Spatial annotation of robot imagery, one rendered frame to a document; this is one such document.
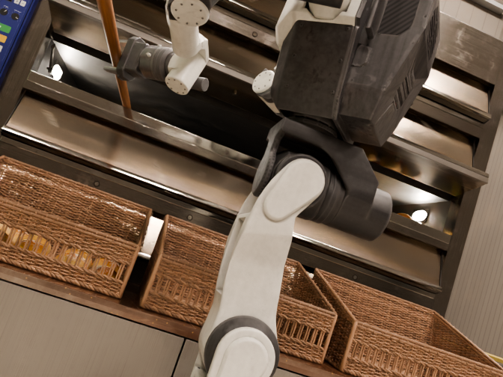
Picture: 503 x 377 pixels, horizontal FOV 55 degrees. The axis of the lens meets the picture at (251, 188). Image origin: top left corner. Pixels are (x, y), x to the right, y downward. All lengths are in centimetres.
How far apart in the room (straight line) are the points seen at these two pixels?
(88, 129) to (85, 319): 82
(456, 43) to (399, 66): 145
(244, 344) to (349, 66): 56
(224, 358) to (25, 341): 61
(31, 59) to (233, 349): 141
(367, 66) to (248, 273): 45
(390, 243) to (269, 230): 123
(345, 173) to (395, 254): 115
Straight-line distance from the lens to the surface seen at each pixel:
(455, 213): 227
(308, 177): 93
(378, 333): 153
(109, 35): 122
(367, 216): 101
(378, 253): 206
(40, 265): 139
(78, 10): 187
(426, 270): 217
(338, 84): 95
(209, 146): 188
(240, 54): 200
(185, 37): 113
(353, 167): 99
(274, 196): 91
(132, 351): 134
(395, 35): 99
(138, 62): 133
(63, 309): 133
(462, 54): 240
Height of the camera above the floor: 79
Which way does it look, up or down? 8 degrees up
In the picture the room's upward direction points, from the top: 19 degrees clockwise
